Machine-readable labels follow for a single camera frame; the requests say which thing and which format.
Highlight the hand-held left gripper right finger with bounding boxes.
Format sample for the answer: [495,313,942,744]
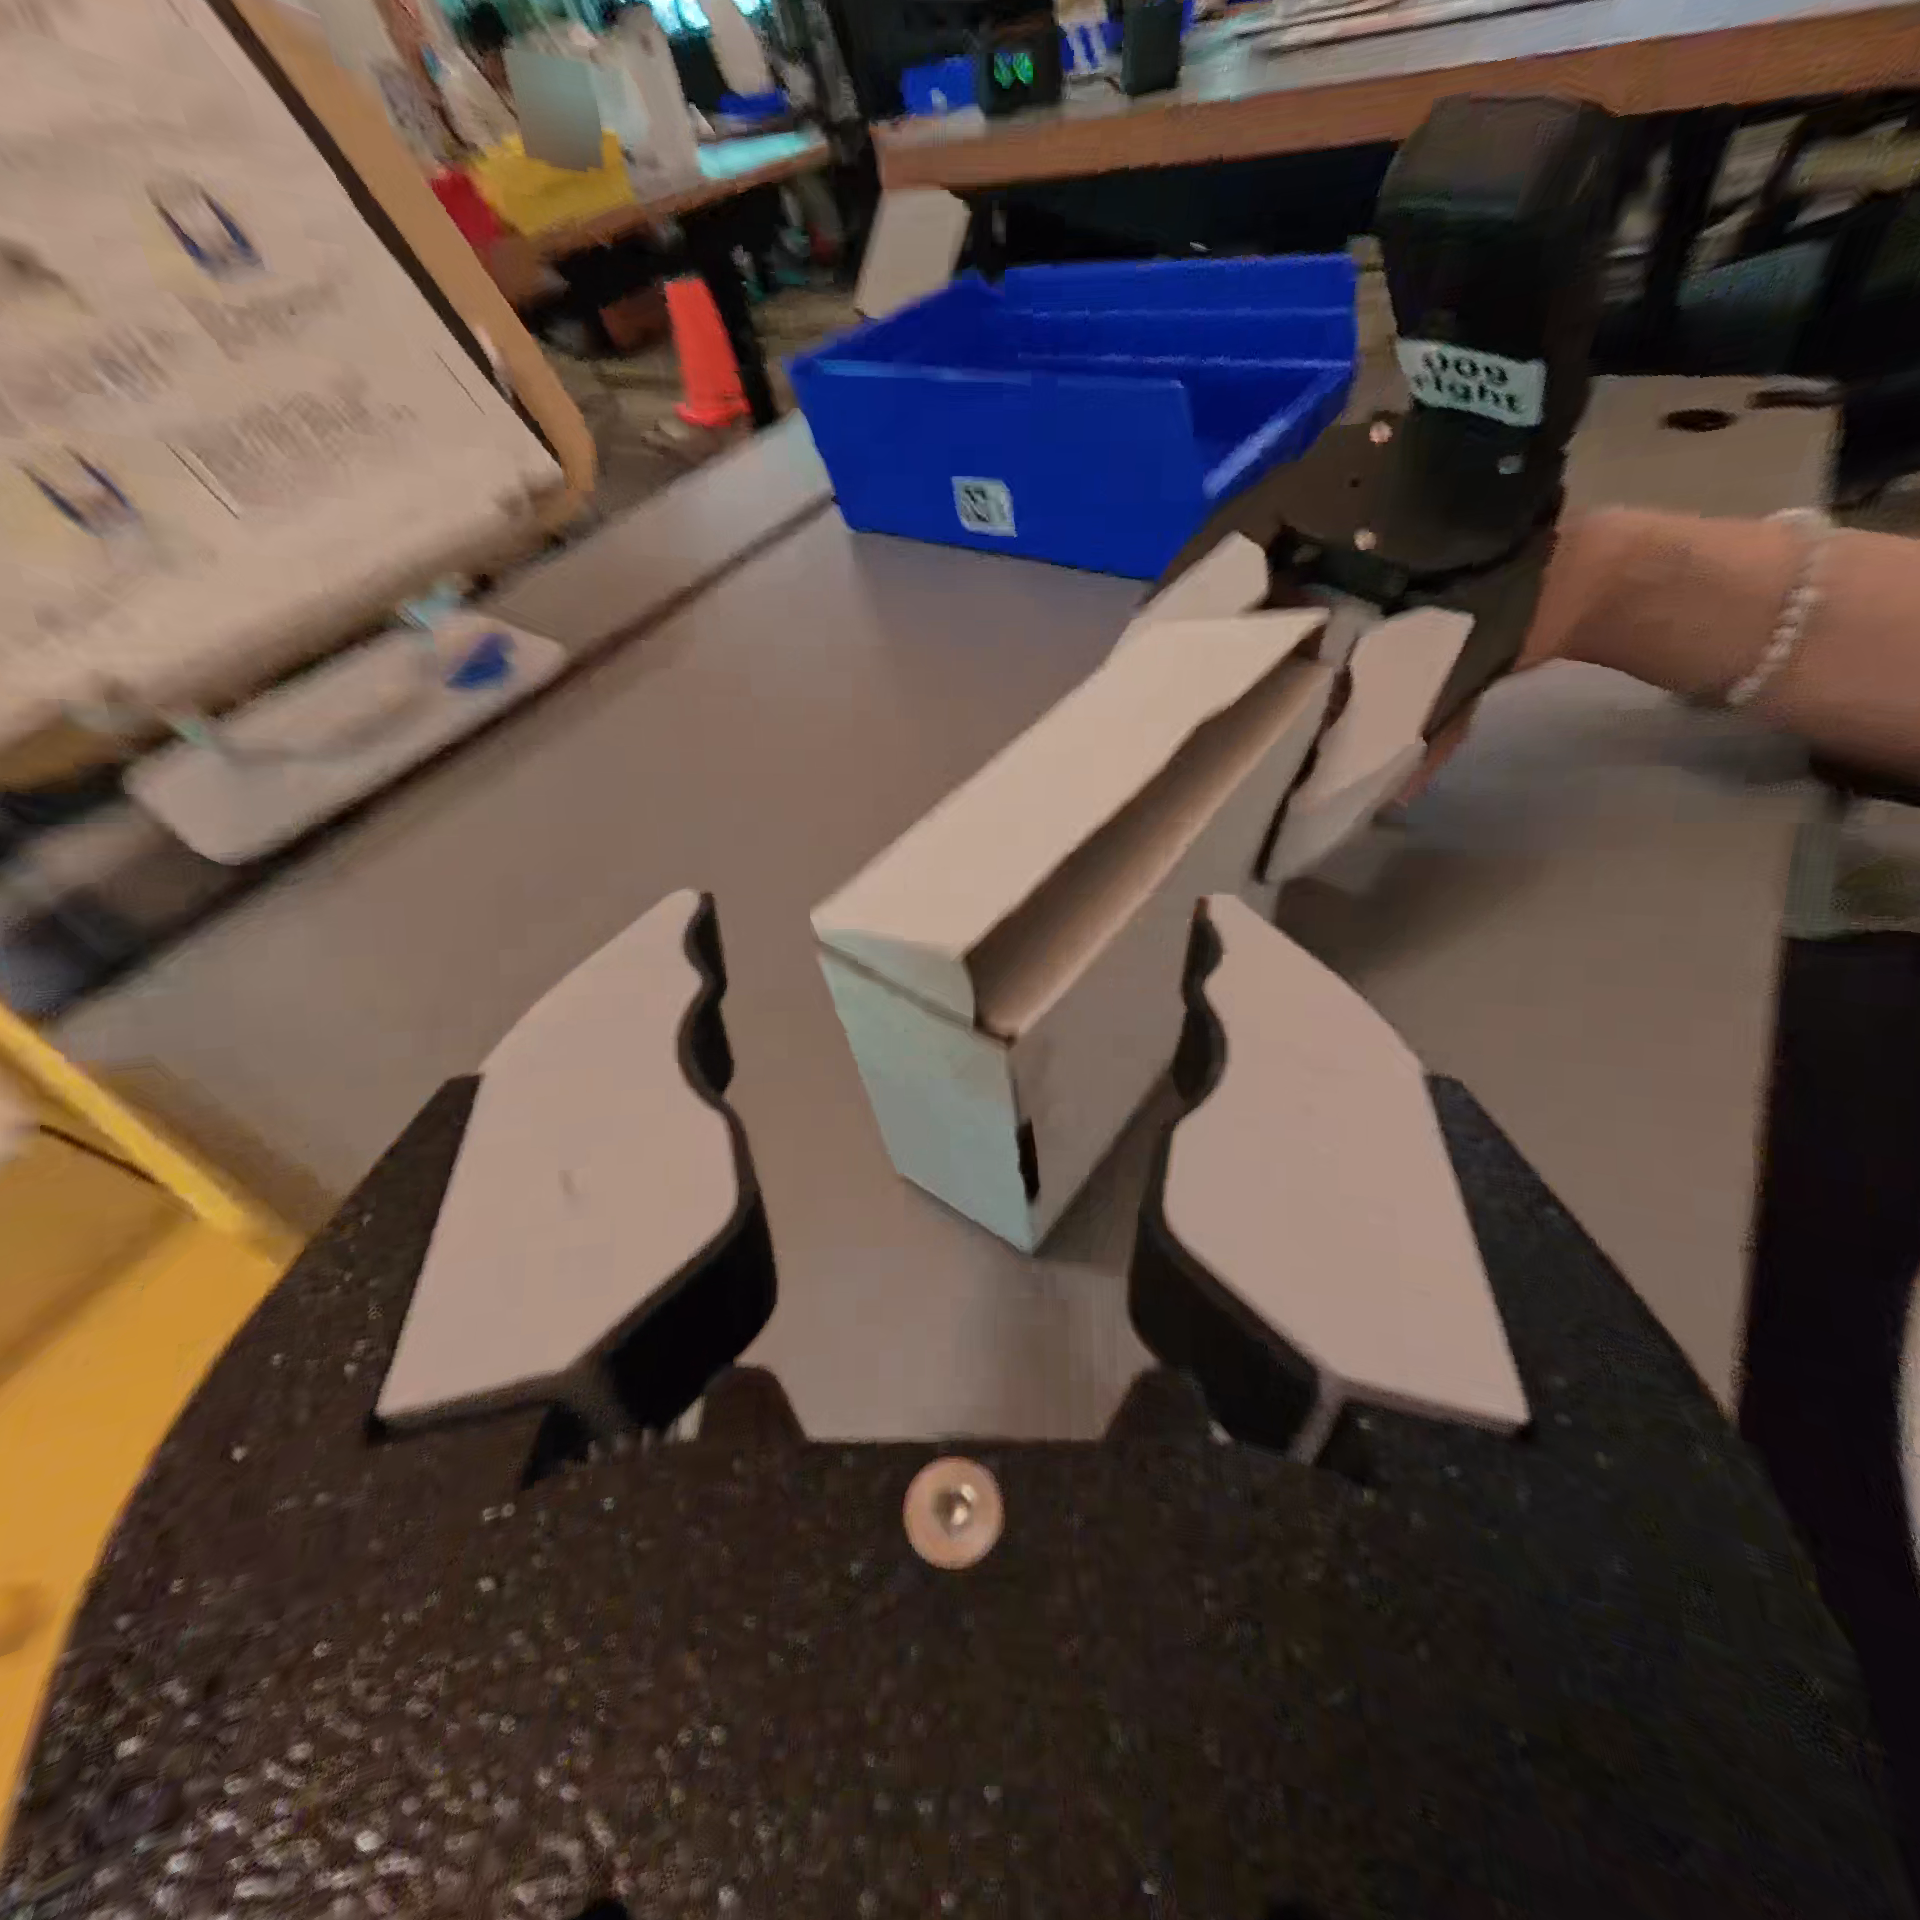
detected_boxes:
[1127,894,1537,1468]

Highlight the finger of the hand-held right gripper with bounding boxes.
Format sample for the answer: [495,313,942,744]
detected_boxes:
[1265,604,1482,886]
[1144,527,1278,623]

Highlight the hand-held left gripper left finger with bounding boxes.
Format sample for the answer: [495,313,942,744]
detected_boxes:
[372,888,779,1465]

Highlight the blue plastic bin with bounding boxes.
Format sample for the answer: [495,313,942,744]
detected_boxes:
[786,251,1362,582]

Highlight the white cardboard box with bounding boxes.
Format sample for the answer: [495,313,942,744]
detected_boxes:
[810,604,1340,1256]

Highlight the yellow plastic bin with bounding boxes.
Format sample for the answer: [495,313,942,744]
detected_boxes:
[0,1001,308,1801]

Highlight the person's right forearm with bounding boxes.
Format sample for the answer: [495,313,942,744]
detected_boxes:
[1785,517,1920,781]

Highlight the person's right hand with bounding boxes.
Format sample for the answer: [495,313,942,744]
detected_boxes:
[1520,502,1754,702]

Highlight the background wooden table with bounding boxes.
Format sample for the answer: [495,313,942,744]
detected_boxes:
[527,127,836,265]
[871,0,1920,192]

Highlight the black timer green display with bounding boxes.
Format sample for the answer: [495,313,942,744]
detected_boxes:
[972,31,1068,121]

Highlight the white board stand base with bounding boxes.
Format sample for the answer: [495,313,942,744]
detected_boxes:
[124,604,572,867]

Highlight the orange traffic cone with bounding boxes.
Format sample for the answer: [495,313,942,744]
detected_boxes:
[660,273,754,432]

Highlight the printed instruction board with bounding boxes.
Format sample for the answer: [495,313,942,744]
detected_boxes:
[0,0,596,752]

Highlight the white bead bracelet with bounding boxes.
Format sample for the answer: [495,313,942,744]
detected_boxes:
[1722,508,1840,713]

